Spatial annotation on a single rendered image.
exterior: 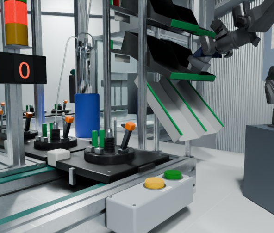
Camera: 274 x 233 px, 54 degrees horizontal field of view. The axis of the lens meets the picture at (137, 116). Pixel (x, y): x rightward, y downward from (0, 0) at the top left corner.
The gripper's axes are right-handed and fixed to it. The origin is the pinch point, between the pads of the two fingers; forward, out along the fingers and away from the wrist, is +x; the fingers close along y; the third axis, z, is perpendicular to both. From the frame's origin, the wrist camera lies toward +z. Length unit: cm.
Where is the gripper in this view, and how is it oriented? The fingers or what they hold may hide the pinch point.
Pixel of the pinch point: (204, 52)
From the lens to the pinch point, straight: 102.6
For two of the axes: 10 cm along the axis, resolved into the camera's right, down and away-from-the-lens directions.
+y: -6.7, 1.0, -7.4
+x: -7.1, 2.2, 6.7
